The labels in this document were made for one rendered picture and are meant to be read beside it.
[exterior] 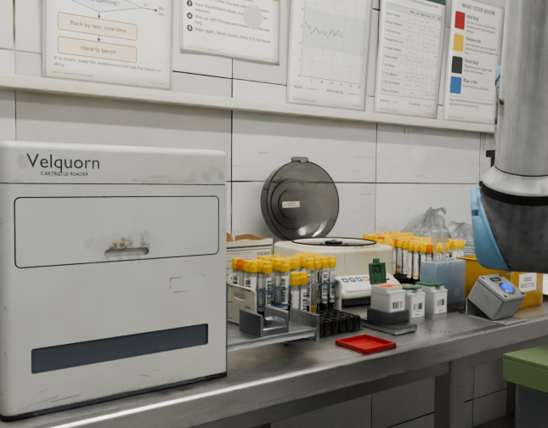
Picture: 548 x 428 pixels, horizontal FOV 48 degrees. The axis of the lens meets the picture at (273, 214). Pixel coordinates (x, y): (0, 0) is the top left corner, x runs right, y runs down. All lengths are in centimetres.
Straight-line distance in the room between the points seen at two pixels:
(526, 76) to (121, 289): 55
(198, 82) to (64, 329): 92
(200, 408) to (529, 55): 58
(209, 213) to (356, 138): 110
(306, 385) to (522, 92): 47
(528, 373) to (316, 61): 112
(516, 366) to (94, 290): 54
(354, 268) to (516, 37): 69
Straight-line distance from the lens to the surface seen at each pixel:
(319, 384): 89
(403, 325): 109
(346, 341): 101
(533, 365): 86
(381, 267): 113
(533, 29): 80
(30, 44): 139
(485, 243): 86
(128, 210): 74
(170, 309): 78
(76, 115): 140
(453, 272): 131
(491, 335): 118
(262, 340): 87
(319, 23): 176
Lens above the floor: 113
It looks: 3 degrees down
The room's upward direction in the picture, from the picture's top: 1 degrees clockwise
